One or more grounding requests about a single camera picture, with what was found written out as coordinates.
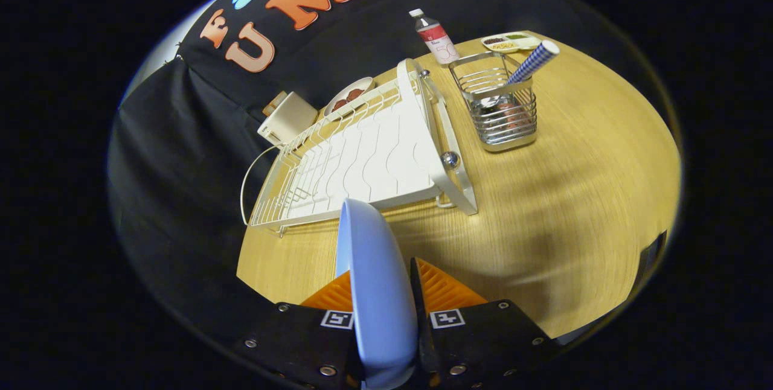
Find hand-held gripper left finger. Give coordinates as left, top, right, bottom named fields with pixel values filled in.
left=233, top=269, right=363, bottom=390

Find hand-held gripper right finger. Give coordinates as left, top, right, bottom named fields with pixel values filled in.
left=411, top=257, right=562, bottom=390

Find blue plate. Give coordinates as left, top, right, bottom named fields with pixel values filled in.
left=335, top=198, right=419, bottom=389

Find white wire dish rack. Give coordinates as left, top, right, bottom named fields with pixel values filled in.
left=240, top=58, right=479, bottom=238

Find metal wire basket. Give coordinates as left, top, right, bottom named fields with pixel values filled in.
left=448, top=52, right=538, bottom=153

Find blue checked handle spoon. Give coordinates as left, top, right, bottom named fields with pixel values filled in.
left=483, top=40, right=560, bottom=113

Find white oval plate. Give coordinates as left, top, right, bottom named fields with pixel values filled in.
left=323, top=77, right=375, bottom=119

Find white divided sauce dish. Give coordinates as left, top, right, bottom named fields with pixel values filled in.
left=481, top=31, right=542, bottom=54

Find black backdrop cloth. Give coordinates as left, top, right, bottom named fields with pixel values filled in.
left=107, top=0, right=641, bottom=348

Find white toaster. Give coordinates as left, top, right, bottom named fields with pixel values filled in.
left=257, top=91, right=319, bottom=146

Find brown toast slices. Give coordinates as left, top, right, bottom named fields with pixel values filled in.
left=262, top=91, right=288, bottom=117

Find clear plastic water bottle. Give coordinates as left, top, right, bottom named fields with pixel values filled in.
left=409, top=8, right=461, bottom=66

